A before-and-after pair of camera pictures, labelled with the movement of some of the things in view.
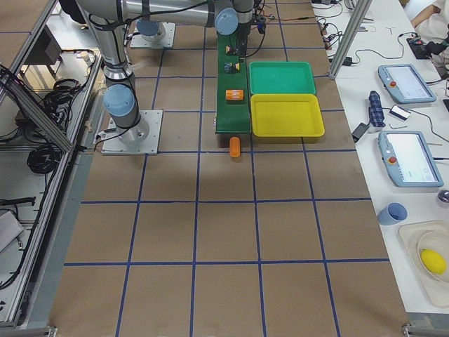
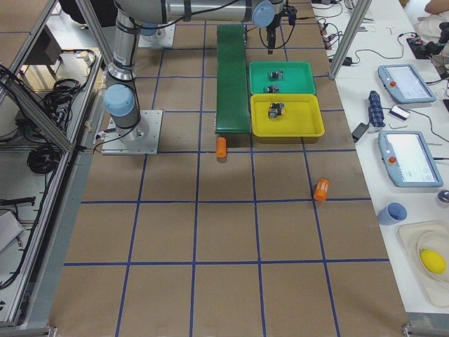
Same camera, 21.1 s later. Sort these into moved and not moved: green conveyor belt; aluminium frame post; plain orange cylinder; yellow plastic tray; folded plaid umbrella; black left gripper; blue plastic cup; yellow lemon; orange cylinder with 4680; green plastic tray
Moved: plain orange cylinder; black left gripper; orange cylinder with 4680
Not moved: yellow plastic tray; green conveyor belt; yellow lemon; green plastic tray; blue plastic cup; aluminium frame post; folded plaid umbrella
